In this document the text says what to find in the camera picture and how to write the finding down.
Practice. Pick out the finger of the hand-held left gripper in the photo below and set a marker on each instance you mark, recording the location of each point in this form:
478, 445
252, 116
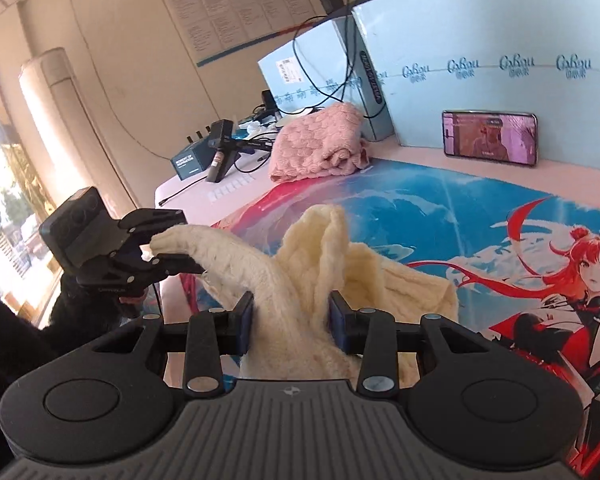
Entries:
130, 270
155, 220

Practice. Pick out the black charger block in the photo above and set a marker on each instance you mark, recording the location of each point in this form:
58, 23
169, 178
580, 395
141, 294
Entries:
268, 101

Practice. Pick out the pink knitted sweater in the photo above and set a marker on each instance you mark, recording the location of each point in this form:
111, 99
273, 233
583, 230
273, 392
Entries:
315, 145

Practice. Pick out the white standing air conditioner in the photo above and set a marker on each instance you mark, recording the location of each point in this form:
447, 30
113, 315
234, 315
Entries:
75, 120

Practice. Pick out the crumpled white tissue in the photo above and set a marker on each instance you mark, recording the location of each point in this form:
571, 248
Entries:
252, 127

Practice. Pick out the small black power adapter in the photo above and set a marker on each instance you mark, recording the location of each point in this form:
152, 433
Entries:
331, 1

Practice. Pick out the person's left hand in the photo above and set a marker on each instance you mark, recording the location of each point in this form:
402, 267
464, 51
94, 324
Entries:
130, 305

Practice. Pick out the smartphone with lit screen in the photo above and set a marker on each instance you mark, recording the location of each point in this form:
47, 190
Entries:
490, 137

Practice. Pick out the wall notice board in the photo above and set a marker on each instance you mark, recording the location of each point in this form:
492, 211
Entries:
240, 5

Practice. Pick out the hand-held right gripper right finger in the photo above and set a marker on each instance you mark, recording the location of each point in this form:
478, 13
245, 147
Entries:
337, 322

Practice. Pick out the black camera device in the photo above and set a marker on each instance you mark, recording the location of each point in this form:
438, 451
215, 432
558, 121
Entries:
219, 152

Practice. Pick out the window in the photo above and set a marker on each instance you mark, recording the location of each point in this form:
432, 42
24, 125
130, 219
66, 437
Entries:
0, 210

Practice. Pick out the white keyboard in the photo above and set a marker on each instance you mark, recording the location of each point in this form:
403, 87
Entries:
232, 189

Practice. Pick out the cream knitted sweater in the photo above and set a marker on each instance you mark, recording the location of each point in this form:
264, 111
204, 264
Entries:
290, 280

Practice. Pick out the small dark blue box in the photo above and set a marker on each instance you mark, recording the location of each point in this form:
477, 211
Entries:
187, 161

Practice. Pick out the person's left forearm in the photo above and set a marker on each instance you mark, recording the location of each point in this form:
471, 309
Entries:
10, 325

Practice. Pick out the large light blue cardboard box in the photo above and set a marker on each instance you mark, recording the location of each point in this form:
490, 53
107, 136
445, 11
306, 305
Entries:
480, 25

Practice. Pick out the printed anime desk mat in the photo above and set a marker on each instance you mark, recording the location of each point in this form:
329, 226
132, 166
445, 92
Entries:
430, 210

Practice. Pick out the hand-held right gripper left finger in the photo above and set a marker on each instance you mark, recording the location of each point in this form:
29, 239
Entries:
245, 325

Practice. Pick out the light blue box with label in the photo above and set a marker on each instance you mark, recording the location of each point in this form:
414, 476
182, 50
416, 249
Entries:
320, 55

